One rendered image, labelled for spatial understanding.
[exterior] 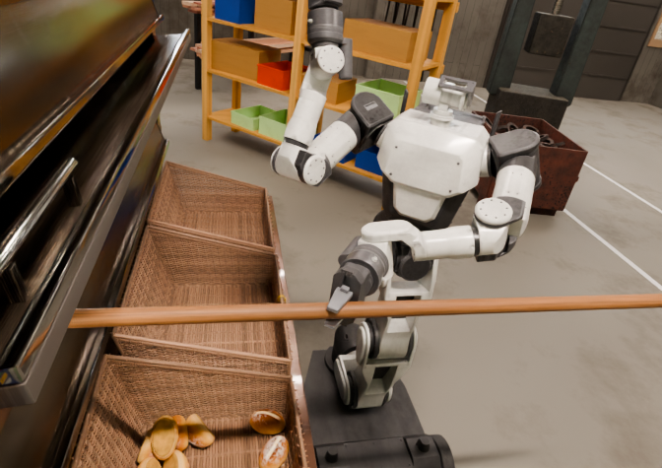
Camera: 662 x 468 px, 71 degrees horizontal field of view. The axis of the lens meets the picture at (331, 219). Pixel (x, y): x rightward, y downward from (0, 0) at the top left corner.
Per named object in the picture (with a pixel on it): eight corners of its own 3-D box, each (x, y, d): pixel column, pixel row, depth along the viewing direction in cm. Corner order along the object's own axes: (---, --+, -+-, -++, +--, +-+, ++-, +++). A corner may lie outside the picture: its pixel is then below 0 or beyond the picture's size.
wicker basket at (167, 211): (148, 282, 178) (143, 220, 165) (165, 211, 226) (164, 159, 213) (274, 281, 189) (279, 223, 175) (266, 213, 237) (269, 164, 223)
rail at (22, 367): (25, 384, 37) (-2, 388, 37) (190, 33, 189) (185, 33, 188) (16, 367, 36) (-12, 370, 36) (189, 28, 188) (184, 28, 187)
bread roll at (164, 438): (177, 413, 115) (180, 415, 120) (150, 416, 114) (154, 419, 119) (176, 457, 111) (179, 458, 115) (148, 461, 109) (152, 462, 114)
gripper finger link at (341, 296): (323, 308, 81) (337, 290, 86) (340, 314, 80) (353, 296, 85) (324, 300, 80) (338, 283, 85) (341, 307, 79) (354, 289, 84)
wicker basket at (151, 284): (116, 410, 129) (106, 336, 115) (148, 285, 177) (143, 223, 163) (290, 399, 139) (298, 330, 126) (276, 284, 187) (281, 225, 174)
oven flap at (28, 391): (35, 404, 38) (-244, 449, 35) (191, 39, 190) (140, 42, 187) (25, 384, 37) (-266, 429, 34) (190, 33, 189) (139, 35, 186)
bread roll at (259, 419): (245, 432, 127) (246, 419, 124) (253, 412, 132) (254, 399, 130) (281, 440, 126) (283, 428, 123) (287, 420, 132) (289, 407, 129)
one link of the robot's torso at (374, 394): (335, 382, 192) (359, 311, 161) (380, 379, 197) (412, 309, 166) (342, 419, 181) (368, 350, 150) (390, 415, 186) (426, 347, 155)
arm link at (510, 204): (517, 268, 103) (529, 203, 117) (529, 229, 94) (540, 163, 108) (465, 256, 107) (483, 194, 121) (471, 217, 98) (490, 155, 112)
